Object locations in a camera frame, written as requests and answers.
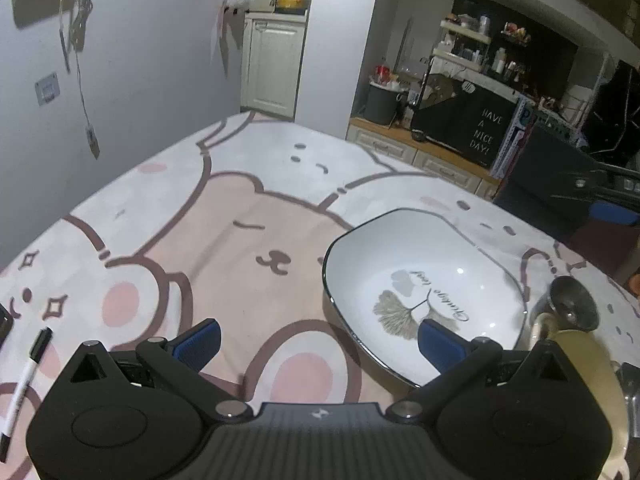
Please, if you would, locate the white ginkgo leaf plate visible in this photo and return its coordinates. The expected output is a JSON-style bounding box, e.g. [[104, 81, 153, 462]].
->
[[322, 208, 527, 387]]

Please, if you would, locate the cream handled ceramic bowl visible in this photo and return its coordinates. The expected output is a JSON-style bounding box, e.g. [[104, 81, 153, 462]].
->
[[529, 313, 630, 479]]

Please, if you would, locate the round steel bowl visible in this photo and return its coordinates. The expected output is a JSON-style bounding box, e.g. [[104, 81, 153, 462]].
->
[[528, 275, 600, 332]]

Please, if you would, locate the black white marker pen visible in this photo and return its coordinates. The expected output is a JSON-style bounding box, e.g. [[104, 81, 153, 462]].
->
[[0, 327, 53, 464]]

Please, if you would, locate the bear pattern tablecloth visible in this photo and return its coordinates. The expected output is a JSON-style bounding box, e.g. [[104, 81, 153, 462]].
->
[[1, 113, 639, 479]]

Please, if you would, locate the wooden top drawer cabinet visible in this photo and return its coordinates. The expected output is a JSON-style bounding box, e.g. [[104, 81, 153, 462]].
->
[[346, 117, 499, 202]]

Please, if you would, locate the dark grey pot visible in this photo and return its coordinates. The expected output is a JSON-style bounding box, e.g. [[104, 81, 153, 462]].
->
[[363, 81, 400, 125]]

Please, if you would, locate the white kitchen cabinet door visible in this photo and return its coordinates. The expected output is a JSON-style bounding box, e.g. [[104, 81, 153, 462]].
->
[[241, 12, 306, 119]]

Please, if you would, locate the wall power socket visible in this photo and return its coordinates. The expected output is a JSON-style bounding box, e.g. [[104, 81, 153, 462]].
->
[[35, 73, 60, 106]]

